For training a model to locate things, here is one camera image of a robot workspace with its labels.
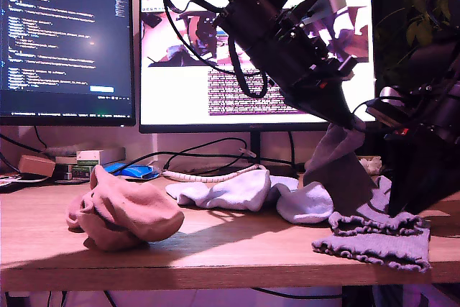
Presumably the small brown cardboard box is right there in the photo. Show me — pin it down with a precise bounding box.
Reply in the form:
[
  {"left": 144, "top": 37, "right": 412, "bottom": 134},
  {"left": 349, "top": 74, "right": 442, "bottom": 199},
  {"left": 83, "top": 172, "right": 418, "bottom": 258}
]
[{"left": 17, "top": 155, "right": 57, "bottom": 178}]

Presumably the black monitor cable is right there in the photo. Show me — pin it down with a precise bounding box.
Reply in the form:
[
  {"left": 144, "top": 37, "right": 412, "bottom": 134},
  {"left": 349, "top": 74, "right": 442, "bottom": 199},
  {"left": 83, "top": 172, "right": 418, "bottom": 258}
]
[{"left": 287, "top": 130, "right": 298, "bottom": 168}]

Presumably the green printed small box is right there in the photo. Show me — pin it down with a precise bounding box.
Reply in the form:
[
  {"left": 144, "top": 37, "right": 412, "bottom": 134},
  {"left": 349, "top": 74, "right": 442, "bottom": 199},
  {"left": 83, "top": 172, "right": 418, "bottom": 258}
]
[{"left": 53, "top": 165, "right": 91, "bottom": 181}]

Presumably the green house plant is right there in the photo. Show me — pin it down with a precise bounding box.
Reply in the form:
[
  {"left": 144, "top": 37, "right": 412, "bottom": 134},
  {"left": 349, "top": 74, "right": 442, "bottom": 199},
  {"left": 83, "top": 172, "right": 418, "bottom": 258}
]
[{"left": 373, "top": 0, "right": 460, "bottom": 106}]

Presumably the white game controller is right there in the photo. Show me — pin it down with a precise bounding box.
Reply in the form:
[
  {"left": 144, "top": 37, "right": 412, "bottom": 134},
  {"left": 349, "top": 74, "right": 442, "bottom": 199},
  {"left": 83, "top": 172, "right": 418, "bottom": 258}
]
[{"left": 357, "top": 155, "right": 382, "bottom": 175}]

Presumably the grey frilly-cuff sock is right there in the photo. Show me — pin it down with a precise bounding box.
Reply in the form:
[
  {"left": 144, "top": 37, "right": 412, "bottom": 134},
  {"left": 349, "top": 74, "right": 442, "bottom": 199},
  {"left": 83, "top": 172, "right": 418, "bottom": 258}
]
[
  {"left": 303, "top": 122, "right": 431, "bottom": 238},
  {"left": 311, "top": 226, "right": 431, "bottom": 272}
]

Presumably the blue plastic packet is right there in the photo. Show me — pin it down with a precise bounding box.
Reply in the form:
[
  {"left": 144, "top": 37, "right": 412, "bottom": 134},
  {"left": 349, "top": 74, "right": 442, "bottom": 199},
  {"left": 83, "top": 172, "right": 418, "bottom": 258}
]
[{"left": 102, "top": 163, "right": 161, "bottom": 180}]

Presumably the pink sock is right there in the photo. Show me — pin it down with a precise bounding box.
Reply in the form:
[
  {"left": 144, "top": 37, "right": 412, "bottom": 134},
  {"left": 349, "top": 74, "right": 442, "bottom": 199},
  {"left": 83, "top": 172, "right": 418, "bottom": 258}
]
[
  {"left": 86, "top": 164, "right": 185, "bottom": 242},
  {"left": 64, "top": 191, "right": 143, "bottom": 252}
]

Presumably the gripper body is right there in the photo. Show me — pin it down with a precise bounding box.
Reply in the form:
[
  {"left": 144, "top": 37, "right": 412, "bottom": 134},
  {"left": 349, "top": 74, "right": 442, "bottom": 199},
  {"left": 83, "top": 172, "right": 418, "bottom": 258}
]
[
  {"left": 365, "top": 100, "right": 460, "bottom": 142},
  {"left": 247, "top": 15, "right": 359, "bottom": 102}
]

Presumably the white spiral cable wrap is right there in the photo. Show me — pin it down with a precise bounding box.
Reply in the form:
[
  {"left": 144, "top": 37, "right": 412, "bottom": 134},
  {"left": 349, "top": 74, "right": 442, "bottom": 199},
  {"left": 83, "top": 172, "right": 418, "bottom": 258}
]
[{"left": 162, "top": 163, "right": 269, "bottom": 183}]

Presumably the white box green label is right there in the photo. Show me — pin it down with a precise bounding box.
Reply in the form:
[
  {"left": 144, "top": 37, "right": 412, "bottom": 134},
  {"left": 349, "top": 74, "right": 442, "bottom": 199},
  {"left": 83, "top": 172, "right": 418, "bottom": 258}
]
[{"left": 75, "top": 147, "right": 127, "bottom": 167}]

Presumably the dark code computer monitor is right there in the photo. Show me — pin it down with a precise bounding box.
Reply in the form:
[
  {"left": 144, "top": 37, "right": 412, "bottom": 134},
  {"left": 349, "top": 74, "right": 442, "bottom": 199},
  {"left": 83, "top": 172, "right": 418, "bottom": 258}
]
[{"left": 0, "top": 0, "right": 137, "bottom": 128}]

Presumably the black thin wall cable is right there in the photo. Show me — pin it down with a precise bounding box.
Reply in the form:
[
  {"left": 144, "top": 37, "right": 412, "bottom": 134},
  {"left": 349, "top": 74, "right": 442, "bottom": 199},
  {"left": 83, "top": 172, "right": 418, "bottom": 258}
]
[{"left": 0, "top": 127, "right": 48, "bottom": 175}]

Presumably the black cable under table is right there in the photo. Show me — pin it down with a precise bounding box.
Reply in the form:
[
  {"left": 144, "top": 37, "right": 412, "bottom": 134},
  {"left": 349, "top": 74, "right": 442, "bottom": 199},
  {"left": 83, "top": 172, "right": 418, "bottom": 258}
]
[{"left": 251, "top": 287, "right": 344, "bottom": 301}]

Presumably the bright white computer monitor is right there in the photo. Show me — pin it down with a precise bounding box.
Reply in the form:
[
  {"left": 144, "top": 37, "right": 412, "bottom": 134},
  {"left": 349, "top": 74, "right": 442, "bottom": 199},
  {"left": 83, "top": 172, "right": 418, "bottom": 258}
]
[{"left": 138, "top": 0, "right": 377, "bottom": 134}]

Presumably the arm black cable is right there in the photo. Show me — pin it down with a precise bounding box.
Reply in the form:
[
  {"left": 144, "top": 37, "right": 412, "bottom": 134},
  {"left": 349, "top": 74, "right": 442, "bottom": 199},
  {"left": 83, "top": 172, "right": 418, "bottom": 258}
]
[{"left": 154, "top": 0, "right": 269, "bottom": 98}]

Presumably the white sock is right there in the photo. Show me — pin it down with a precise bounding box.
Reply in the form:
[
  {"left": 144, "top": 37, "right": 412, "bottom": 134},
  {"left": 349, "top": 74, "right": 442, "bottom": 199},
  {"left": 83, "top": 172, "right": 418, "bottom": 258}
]
[
  {"left": 165, "top": 168, "right": 299, "bottom": 213},
  {"left": 275, "top": 181, "right": 335, "bottom": 224}
]

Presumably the black looped desk cable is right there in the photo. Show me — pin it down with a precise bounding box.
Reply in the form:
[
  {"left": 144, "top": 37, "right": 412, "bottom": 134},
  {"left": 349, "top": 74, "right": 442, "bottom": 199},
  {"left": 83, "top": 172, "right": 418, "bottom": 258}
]
[{"left": 100, "top": 137, "right": 299, "bottom": 178}]

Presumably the black flat device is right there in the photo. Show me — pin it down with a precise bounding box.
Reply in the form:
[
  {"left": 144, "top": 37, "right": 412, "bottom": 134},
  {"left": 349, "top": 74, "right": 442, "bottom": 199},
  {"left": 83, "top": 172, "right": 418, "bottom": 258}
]
[{"left": 0, "top": 173, "right": 55, "bottom": 193}]

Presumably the black monitor stand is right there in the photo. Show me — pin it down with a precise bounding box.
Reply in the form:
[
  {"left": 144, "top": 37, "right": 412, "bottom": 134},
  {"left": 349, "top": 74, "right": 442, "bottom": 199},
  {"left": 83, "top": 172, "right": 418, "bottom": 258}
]
[{"left": 229, "top": 131, "right": 300, "bottom": 180}]

